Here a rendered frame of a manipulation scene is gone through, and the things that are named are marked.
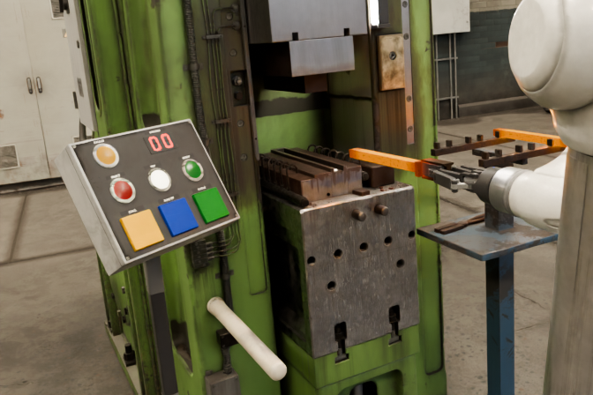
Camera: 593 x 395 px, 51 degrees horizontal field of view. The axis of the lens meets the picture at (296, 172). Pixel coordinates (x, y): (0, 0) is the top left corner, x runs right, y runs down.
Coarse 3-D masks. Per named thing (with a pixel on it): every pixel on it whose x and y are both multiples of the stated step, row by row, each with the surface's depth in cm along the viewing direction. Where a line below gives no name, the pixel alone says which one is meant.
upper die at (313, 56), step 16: (256, 48) 186; (272, 48) 176; (288, 48) 167; (304, 48) 168; (320, 48) 170; (336, 48) 172; (352, 48) 175; (256, 64) 188; (272, 64) 178; (288, 64) 169; (304, 64) 169; (320, 64) 171; (336, 64) 173; (352, 64) 175
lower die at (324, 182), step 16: (288, 160) 198; (304, 160) 192; (336, 160) 191; (272, 176) 192; (304, 176) 179; (320, 176) 177; (336, 176) 179; (352, 176) 182; (304, 192) 175; (320, 192) 178; (336, 192) 180
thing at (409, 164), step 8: (352, 152) 168; (360, 152) 164; (368, 152) 163; (376, 152) 162; (368, 160) 162; (376, 160) 158; (384, 160) 155; (392, 160) 152; (400, 160) 148; (408, 160) 147; (416, 160) 146; (424, 160) 140; (432, 160) 139; (440, 160) 138; (400, 168) 149; (408, 168) 146; (416, 168) 142; (448, 168) 135; (424, 176) 141
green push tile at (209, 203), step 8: (200, 192) 145; (208, 192) 147; (216, 192) 148; (200, 200) 144; (208, 200) 146; (216, 200) 147; (200, 208) 143; (208, 208) 145; (216, 208) 146; (224, 208) 148; (208, 216) 144; (216, 216) 145; (224, 216) 147
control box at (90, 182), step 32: (160, 128) 147; (192, 128) 153; (64, 160) 131; (96, 160) 131; (128, 160) 137; (160, 160) 143; (192, 160) 149; (96, 192) 128; (160, 192) 139; (192, 192) 145; (224, 192) 151; (96, 224) 129; (160, 224) 135; (224, 224) 147; (128, 256) 127
